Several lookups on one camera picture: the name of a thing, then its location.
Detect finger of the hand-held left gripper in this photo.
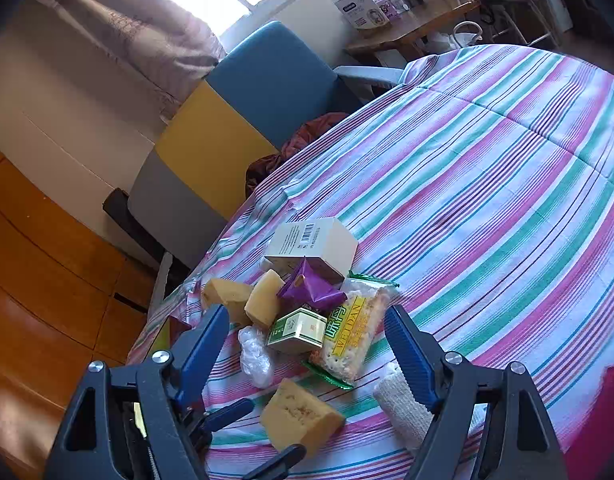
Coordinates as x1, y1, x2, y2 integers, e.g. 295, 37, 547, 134
242, 444, 308, 480
204, 399, 255, 433

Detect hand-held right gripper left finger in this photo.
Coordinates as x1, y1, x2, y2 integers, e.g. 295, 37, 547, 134
44, 304, 230, 480

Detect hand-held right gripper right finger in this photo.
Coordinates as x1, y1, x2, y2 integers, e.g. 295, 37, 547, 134
384, 305, 568, 480

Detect maroon box with yellow inside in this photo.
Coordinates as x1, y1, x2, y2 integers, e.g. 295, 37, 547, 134
147, 310, 192, 356

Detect large yellow sponge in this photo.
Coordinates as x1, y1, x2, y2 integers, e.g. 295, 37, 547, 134
260, 377, 346, 458

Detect white cloth roll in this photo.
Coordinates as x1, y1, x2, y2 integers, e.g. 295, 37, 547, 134
372, 365, 435, 453

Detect crumpled clear plastic bag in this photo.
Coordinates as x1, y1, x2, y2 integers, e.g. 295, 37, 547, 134
238, 326, 276, 388

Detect cracker packet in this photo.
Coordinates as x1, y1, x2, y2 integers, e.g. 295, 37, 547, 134
302, 272, 400, 390

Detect small green white box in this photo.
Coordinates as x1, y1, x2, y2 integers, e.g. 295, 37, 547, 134
266, 306, 328, 356

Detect purple snack packet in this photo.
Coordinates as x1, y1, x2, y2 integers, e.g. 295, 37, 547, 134
277, 256, 345, 311

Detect white cardboard box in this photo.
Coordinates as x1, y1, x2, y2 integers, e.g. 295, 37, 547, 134
263, 217, 358, 283

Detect striped bedsheet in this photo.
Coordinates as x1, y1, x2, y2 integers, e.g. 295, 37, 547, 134
127, 45, 614, 480

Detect grey yellow blue chair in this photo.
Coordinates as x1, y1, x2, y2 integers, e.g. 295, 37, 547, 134
127, 21, 362, 271

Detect maroon cloth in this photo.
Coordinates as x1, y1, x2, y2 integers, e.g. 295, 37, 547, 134
246, 112, 348, 196

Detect grey chair armrest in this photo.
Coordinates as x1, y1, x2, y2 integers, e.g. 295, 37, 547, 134
334, 65, 405, 88

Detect wooden desk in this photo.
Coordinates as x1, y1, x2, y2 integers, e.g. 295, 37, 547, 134
344, 0, 482, 56

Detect pink curtain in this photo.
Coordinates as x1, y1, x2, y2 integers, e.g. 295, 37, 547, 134
29, 0, 228, 106

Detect white printed box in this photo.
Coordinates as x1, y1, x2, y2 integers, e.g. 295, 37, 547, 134
335, 0, 390, 30

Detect white cord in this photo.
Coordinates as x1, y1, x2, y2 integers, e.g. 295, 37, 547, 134
437, 20, 482, 53

